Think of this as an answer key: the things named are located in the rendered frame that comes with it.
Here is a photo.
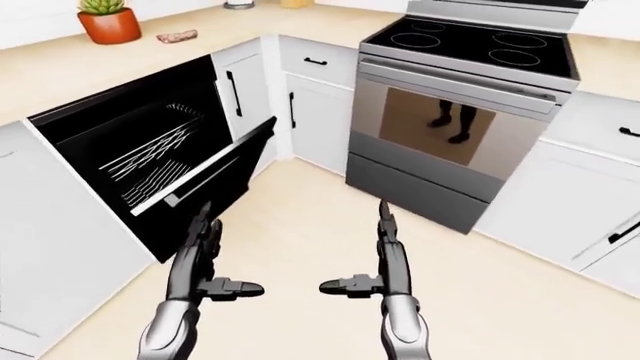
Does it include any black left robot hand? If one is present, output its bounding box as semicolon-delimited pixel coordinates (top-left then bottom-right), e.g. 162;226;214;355
166;201;266;302

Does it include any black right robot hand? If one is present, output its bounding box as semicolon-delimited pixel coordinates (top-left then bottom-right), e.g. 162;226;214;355
318;198;415;300

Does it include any black dishwasher door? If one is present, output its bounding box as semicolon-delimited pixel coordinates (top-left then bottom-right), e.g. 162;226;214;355
129;115;279;265

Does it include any stainless oven door with window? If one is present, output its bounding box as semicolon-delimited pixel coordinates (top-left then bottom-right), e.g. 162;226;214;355
346;54;560;191

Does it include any black dishwasher body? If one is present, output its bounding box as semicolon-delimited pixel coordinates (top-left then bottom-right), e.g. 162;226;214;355
26;53;237;226

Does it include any narrow white cabinet door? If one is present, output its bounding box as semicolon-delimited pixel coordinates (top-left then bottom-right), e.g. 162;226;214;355
211;38;279;178

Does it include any grey oven bottom drawer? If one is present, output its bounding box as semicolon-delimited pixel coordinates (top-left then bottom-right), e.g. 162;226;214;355
344;150;494;237

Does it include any stainless steel electric stove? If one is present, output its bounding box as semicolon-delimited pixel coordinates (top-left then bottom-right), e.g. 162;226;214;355
343;0;583;237

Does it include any white cabinet drawer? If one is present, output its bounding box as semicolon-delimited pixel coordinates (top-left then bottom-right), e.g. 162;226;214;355
278;34;361;90
538;90;640;167

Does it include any terracotta plant pot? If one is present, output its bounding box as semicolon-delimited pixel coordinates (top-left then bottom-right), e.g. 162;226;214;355
76;6;143;46

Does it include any green succulent plant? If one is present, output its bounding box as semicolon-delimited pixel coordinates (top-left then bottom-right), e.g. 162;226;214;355
79;0;126;15

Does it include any wire dishwasher rack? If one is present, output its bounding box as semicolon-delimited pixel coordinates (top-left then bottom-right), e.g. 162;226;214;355
121;159;197;208
98;118;207;178

